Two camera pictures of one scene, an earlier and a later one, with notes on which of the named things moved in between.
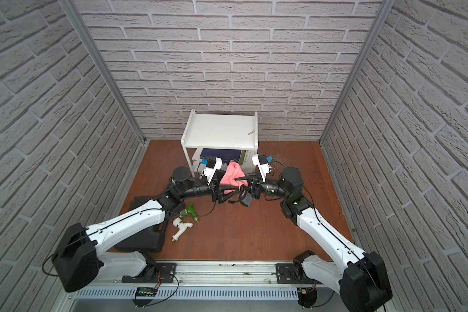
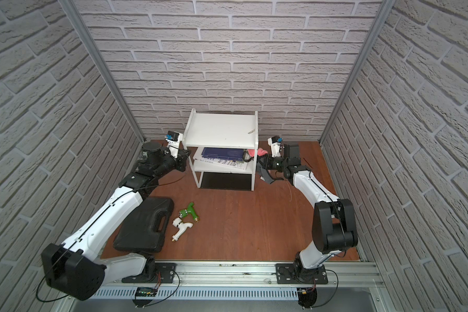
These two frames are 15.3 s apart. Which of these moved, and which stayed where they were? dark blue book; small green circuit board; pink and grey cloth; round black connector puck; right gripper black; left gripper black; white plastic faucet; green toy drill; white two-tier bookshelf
Moved: right gripper black; left gripper black; pink and grey cloth
Stayed: dark blue book; white plastic faucet; green toy drill; white two-tier bookshelf; round black connector puck; small green circuit board
